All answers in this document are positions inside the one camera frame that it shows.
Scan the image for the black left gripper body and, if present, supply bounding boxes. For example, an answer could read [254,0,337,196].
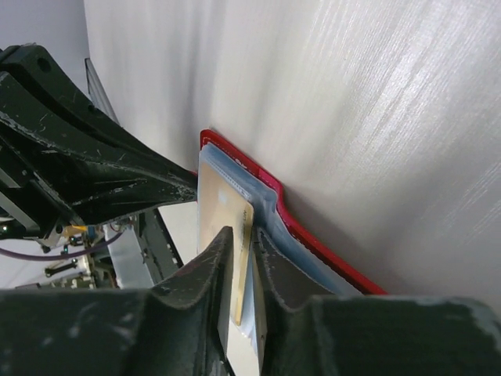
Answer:
[0,43,157,251]

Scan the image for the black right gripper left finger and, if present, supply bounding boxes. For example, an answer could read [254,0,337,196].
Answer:
[1,226,233,375]

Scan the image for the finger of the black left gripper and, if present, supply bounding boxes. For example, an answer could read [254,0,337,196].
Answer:
[1,109,197,227]

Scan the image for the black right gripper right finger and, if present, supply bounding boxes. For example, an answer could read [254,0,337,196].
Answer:
[252,229,500,375]

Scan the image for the red leather card holder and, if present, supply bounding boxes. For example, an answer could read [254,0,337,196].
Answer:
[187,128,388,295]

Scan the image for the gold credit card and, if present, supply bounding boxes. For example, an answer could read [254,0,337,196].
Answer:
[197,161,254,326]

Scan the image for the aluminium frame rail left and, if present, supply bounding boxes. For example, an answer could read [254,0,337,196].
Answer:
[85,58,118,123]

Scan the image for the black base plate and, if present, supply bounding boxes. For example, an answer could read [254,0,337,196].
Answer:
[134,208,184,285]

